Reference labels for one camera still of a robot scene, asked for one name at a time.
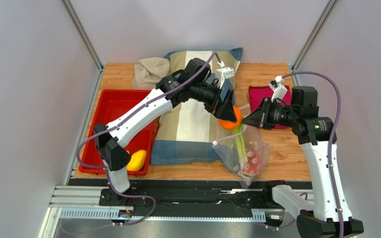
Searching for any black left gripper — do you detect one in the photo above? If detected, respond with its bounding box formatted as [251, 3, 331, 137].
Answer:
[190, 81, 237, 123]

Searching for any orange fruit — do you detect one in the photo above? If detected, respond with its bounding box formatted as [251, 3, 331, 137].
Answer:
[219, 106, 243, 130]

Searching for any green celery bunch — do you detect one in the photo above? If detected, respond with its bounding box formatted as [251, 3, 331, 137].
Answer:
[233, 124, 248, 172]

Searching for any clear zip top bag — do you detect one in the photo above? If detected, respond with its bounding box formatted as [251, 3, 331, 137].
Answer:
[212, 122, 270, 189]

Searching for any yellow mango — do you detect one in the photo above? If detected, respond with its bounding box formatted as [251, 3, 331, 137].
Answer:
[127, 150, 147, 172]

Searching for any watermelon slice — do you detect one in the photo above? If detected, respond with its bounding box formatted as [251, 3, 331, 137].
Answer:
[242, 149, 265, 177]

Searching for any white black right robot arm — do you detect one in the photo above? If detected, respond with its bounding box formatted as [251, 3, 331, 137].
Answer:
[242, 86, 364, 238]

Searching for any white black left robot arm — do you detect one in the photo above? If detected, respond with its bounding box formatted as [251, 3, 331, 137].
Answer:
[93, 58, 238, 193]

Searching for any magenta folded cloth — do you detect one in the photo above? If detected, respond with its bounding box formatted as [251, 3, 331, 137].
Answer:
[248, 85, 292, 130]

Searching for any striped beige blue pillow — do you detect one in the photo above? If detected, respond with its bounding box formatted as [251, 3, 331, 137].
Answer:
[150, 47, 244, 165]

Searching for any beige bucket hat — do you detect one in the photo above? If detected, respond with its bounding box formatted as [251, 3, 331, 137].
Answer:
[132, 57, 170, 90]

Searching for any red plastic tray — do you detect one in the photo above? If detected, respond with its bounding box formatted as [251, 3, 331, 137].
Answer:
[78, 89, 155, 175]

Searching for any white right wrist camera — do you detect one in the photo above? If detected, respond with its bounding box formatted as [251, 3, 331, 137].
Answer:
[268, 75, 288, 102]

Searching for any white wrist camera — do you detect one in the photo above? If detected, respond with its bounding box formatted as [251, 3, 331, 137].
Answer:
[268, 75, 288, 102]
[215, 61, 236, 88]

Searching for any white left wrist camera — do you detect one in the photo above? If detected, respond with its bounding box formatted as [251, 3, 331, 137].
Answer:
[215, 61, 236, 88]

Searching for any aluminium frame rail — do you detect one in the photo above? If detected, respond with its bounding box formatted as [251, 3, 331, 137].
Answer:
[37, 184, 358, 238]

